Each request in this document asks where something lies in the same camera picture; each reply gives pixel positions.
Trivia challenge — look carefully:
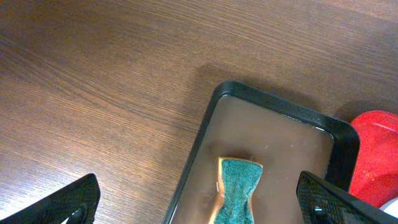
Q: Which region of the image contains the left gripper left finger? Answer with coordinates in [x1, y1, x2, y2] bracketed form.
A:
[1, 174, 100, 224]

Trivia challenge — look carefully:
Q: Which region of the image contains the green and yellow sponge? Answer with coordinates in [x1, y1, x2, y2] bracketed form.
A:
[208, 157, 263, 224]

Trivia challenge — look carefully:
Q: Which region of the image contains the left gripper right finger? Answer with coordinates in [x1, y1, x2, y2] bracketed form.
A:
[296, 171, 397, 224]

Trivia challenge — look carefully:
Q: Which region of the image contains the pale blue plate top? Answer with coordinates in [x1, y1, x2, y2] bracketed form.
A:
[379, 197, 398, 218]

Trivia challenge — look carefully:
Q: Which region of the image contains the black rectangular tray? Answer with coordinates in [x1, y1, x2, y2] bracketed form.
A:
[164, 81, 359, 223]

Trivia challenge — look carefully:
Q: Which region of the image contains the red plastic tray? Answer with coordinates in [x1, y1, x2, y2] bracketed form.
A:
[349, 110, 397, 208]

